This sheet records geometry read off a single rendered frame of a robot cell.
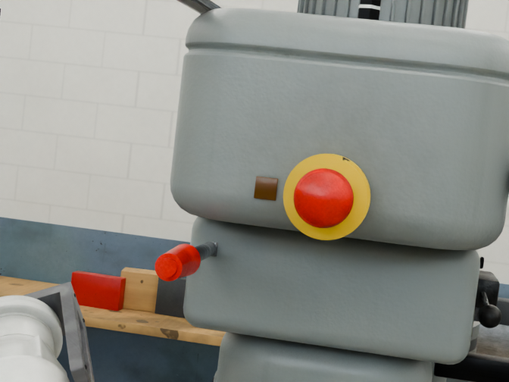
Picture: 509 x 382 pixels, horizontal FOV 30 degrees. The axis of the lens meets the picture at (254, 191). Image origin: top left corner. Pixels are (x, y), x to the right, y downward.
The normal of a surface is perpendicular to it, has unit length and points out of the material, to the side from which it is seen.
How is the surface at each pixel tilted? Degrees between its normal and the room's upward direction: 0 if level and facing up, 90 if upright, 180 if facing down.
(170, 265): 90
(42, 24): 90
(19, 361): 25
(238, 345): 67
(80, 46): 90
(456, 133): 90
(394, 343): 99
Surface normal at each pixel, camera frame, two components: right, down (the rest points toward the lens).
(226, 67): -0.44, 0.00
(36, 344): -0.37, -0.74
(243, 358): -0.58, -0.15
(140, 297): 0.00, 0.05
